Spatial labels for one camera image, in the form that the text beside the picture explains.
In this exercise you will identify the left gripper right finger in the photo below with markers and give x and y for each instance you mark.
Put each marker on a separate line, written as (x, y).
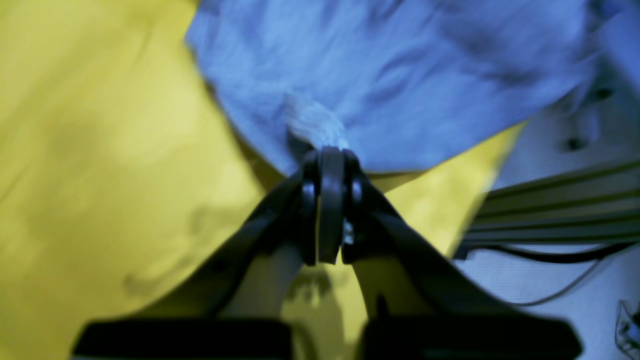
(419, 306)

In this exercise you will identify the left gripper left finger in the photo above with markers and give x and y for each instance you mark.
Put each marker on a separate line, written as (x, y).
(244, 283)

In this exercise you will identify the grey t-shirt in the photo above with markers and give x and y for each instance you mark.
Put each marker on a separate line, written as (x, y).
(404, 84)

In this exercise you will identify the yellow tablecloth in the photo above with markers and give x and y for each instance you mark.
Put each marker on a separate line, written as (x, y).
(119, 173)

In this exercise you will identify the black caster wheel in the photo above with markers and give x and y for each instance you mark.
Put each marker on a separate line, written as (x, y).
(580, 109)

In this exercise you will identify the aluminium frame rail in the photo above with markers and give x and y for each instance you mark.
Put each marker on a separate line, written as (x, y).
(596, 205)

